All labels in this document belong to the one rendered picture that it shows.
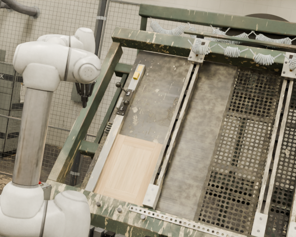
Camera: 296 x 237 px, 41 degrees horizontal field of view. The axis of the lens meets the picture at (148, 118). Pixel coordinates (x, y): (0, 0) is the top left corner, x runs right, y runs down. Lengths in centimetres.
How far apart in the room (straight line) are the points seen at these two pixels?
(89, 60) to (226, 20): 184
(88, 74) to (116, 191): 103
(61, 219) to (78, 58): 61
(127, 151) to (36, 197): 98
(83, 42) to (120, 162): 78
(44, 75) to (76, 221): 56
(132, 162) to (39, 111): 101
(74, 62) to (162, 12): 187
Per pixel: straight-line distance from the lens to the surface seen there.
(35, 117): 153
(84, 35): 206
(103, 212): 229
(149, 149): 242
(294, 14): 736
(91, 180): 239
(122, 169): 240
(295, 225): 221
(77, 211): 159
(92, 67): 148
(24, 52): 152
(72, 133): 256
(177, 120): 246
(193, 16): 322
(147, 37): 283
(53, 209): 160
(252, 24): 315
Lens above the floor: 160
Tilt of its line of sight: 6 degrees down
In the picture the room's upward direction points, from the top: 11 degrees clockwise
